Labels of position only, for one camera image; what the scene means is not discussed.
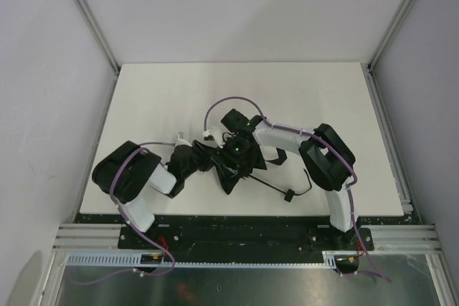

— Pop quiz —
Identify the black folding umbrella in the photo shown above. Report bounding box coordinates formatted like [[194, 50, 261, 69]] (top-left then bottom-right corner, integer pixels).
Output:
[[192, 139, 313, 202]]

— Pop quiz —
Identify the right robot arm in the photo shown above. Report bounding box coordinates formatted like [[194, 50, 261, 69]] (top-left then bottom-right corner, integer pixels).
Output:
[[217, 109, 366, 251]]

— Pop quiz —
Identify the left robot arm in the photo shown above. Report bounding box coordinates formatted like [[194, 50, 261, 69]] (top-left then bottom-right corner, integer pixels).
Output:
[[92, 139, 202, 233]]

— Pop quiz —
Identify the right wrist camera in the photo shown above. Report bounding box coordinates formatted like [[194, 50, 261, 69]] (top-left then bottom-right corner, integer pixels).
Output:
[[203, 126, 224, 148]]

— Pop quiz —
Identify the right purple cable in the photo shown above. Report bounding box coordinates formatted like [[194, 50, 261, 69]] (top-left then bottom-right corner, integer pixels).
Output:
[[202, 95, 393, 282]]

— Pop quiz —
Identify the purple cable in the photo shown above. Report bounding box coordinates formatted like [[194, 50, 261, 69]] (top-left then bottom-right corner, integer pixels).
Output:
[[109, 140, 180, 271], [202, 95, 393, 282]]

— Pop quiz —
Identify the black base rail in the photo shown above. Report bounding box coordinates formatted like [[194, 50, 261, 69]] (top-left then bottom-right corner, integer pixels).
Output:
[[75, 214, 374, 263]]

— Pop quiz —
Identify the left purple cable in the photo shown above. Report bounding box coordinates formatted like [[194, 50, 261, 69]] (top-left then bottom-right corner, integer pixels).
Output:
[[109, 140, 180, 271]]

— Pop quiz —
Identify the grey cable duct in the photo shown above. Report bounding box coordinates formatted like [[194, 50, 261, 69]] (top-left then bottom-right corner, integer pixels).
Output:
[[66, 252, 357, 269]]

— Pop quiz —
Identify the left aluminium frame post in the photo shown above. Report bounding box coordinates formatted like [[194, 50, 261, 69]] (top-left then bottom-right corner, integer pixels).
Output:
[[73, 0, 120, 75]]

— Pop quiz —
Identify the aluminium frame post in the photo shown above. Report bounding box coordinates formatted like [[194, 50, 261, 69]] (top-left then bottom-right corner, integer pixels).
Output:
[[369, 0, 438, 70], [73, 0, 120, 75]]

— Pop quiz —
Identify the right aluminium frame post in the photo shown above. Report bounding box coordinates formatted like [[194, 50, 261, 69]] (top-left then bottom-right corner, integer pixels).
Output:
[[369, 0, 438, 70]]

